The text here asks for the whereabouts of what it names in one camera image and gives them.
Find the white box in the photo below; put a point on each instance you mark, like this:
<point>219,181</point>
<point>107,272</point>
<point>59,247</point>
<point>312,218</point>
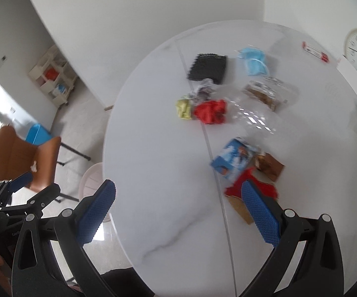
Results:
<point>350,71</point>

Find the red and white strip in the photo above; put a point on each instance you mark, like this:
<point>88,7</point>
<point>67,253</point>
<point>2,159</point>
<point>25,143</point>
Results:
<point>314,51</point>

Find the red crumpled cloth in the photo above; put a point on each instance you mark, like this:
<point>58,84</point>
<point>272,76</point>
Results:
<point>211,112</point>

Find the red cardboard piece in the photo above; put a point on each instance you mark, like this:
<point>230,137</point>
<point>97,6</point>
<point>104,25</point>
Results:
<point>248,178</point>

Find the blue face mask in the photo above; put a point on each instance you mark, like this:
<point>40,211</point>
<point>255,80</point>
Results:
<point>254,62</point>

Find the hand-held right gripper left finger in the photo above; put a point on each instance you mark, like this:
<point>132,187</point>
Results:
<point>97,213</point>

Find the blue printed carton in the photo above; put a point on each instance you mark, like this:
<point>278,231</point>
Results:
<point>232,159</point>

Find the clear bag of brown snacks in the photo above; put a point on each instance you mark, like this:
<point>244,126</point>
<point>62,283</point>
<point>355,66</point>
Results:
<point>268,94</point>

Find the cream shelf cart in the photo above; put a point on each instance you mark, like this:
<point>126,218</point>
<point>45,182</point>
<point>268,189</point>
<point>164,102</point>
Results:
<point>53,75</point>

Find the crumpled clear wrapper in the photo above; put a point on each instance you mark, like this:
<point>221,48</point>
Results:
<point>202,92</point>

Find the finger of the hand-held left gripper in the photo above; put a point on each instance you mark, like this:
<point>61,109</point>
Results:
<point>43,197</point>
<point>19,180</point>

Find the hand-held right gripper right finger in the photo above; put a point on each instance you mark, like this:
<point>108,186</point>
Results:
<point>262,218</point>

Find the yellow-green crumpled paper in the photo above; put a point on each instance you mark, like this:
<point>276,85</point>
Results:
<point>184,108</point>

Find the black woven mesh mat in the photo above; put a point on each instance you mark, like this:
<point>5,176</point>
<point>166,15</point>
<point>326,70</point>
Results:
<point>208,68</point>

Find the pink wastebasket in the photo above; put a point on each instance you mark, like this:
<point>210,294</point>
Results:
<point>91,178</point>

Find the brown paper bag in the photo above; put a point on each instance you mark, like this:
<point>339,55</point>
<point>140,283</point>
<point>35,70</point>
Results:
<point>269,166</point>

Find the blue plastic bin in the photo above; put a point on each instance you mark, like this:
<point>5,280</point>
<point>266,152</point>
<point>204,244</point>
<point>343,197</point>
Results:
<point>39,133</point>

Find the clear plastic film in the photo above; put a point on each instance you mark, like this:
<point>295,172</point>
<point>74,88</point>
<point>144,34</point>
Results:
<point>249,116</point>

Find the brown chair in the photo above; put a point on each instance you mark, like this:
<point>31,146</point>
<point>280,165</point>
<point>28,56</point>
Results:
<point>20,161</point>

